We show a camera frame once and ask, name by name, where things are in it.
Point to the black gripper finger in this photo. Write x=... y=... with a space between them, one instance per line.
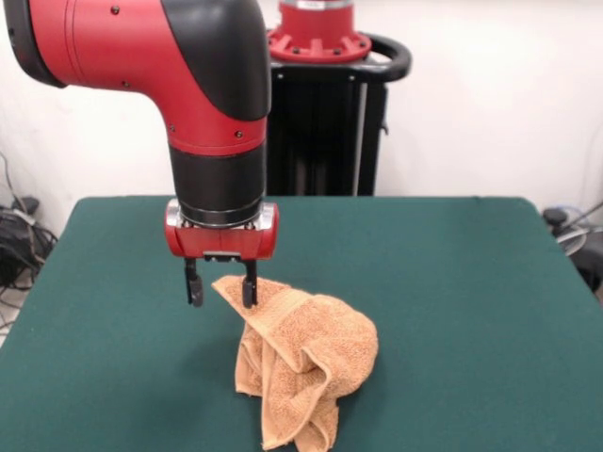
x=194 y=287
x=249 y=292

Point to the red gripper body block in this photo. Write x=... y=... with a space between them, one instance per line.
x=221 y=242

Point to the orange terry towel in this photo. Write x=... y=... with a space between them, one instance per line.
x=311 y=348

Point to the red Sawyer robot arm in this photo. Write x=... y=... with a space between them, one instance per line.
x=118 y=42

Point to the dark green table cloth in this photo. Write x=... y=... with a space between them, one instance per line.
x=447 y=306

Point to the grey round stand base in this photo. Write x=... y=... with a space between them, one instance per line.
x=571 y=241

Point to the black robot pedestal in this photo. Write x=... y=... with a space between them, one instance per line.
x=325 y=132

